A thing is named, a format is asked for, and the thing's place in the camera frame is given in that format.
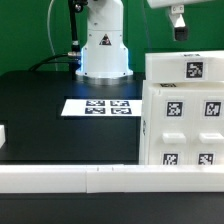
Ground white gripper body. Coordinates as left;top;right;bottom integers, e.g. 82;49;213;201
147;0;213;8

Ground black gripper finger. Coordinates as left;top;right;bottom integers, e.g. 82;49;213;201
168;5;188;42

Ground white cabinet top block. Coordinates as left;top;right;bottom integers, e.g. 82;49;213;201
145;50;224;83

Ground white cabinet door panel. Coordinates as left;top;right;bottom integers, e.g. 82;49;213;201
149;94;194;165

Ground white cabinet body box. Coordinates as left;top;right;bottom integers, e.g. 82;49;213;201
139;82;224;165

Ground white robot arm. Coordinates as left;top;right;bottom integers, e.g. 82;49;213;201
76;0;133;83

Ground white marker sheet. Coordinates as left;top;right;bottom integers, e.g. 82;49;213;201
61;99;142;117

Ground white block at left edge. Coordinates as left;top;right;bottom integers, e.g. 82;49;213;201
0;125;6;149

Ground black cables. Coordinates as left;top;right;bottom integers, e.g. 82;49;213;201
27;50;82;73

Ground white L-shaped fence wall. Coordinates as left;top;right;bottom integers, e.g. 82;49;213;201
0;165;224;193

